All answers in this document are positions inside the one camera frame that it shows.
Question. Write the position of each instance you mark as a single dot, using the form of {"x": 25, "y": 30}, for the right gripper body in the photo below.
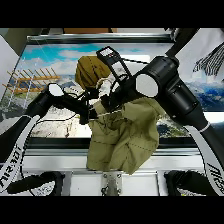
{"x": 121, "y": 95}

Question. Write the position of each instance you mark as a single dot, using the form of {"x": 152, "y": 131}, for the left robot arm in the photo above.
{"x": 15, "y": 133}

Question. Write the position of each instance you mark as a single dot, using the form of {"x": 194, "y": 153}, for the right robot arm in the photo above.
{"x": 180, "y": 96}

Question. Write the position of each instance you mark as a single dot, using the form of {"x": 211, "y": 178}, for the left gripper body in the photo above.
{"x": 87, "y": 111}

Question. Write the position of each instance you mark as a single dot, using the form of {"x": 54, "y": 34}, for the white fringed garment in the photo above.
{"x": 208, "y": 50}

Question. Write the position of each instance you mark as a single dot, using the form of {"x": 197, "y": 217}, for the mustard brown garment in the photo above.
{"x": 88, "y": 71}

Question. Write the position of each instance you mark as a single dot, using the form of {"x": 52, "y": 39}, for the olive green garment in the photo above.
{"x": 126, "y": 140}

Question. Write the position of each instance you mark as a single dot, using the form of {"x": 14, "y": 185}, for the silver frame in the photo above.
{"x": 50, "y": 160}

